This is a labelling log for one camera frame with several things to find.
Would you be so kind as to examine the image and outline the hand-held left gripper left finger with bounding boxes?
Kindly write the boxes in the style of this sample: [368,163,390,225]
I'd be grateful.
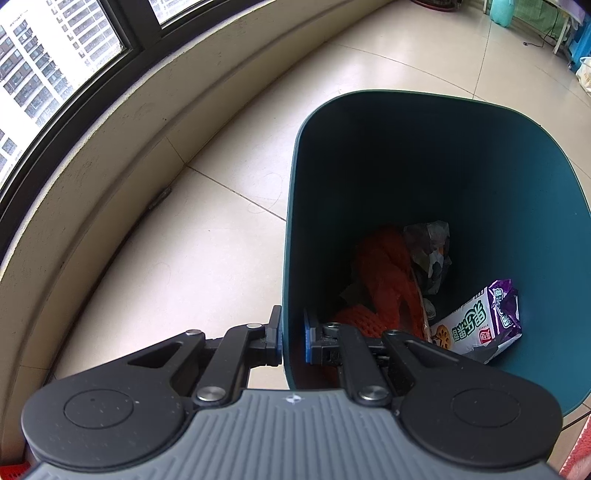
[60,305,283,408]

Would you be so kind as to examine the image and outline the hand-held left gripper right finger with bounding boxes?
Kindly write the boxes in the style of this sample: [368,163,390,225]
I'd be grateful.
[303,309,518,408]

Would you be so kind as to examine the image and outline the orange foam fruit net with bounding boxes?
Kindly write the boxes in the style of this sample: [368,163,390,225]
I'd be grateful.
[331,305,386,337]

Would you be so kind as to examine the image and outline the orange mesh net bag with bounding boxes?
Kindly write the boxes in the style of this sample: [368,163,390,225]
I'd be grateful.
[355,225,428,340]

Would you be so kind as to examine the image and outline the clear plastic wrapper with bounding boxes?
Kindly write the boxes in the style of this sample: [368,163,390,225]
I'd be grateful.
[403,220,453,296]

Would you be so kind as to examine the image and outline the purple green snack packet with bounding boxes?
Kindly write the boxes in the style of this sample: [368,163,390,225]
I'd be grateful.
[429,278,523,365]

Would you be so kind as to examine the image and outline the dark green trash bin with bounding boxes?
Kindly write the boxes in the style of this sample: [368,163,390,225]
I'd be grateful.
[281,89,591,416]

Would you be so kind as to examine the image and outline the apartment buildings outside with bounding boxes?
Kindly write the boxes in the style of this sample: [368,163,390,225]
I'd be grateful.
[0,0,127,171]

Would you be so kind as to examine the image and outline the white shopping bag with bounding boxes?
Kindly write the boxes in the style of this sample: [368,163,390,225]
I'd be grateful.
[574,56,591,95]

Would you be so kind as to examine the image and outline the white bench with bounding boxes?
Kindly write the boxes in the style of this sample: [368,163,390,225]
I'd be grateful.
[545,0,591,58]

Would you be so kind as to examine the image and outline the blue plastic stool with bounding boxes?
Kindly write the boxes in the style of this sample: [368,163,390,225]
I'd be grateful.
[568,28,591,70]

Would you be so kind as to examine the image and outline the green cloth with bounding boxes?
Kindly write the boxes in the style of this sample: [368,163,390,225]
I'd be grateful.
[512,0,573,33]

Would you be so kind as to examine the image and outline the black window frame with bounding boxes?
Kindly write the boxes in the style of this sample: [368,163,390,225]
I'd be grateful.
[0,0,402,245]

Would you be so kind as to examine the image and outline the black power cable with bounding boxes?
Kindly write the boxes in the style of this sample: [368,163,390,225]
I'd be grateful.
[522,9,561,49]

